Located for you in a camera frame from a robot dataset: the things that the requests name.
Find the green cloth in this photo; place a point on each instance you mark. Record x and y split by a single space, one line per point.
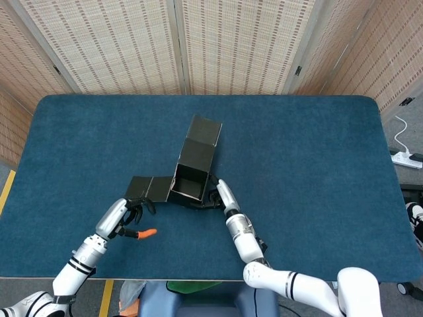
188 286

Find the white power strip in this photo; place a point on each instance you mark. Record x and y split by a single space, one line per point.
404 160

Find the woven bamboo screen panel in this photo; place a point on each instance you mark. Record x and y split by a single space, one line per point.
20 66
241 46
115 46
380 49

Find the black and white shoe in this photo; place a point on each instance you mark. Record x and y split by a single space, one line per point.
417 211

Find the yellow floor tape strip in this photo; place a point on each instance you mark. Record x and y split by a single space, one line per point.
7 191
106 297

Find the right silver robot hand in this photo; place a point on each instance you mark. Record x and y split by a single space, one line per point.
228 196

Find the black caster wheel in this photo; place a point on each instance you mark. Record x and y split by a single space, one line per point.
404 288

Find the black floor object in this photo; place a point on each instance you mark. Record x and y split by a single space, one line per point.
411 191

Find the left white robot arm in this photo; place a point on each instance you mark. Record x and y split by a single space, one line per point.
71 272

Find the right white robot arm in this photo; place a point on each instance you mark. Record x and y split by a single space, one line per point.
249 247

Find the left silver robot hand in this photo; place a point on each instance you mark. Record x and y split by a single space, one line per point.
110 219

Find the blue felt table cover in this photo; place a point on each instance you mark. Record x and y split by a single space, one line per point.
99 132

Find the black screen hinge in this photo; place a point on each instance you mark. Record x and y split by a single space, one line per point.
298 70
406 101
57 69

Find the dark foldable cardboard box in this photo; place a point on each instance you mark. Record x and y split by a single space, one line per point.
196 158

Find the grey and orange bag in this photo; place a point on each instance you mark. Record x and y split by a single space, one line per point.
130 295

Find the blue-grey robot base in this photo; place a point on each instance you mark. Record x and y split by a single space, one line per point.
208 303

